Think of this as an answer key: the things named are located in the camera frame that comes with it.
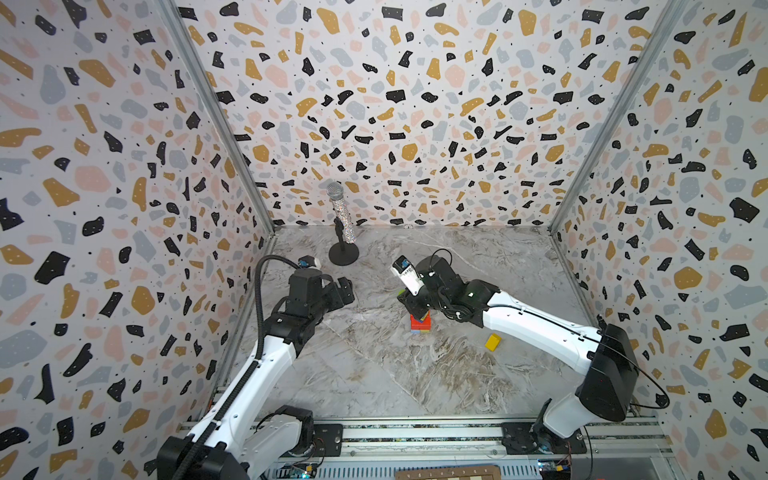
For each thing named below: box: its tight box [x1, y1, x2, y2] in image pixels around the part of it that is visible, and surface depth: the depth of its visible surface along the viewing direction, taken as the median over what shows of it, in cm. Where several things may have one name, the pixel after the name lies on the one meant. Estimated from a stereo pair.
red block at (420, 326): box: [411, 322, 431, 330], surface depth 94 cm
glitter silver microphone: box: [327, 182, 357, 244], surface depth 95 cm
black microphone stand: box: [329, 216, 359, 267], surface depth 115 cm
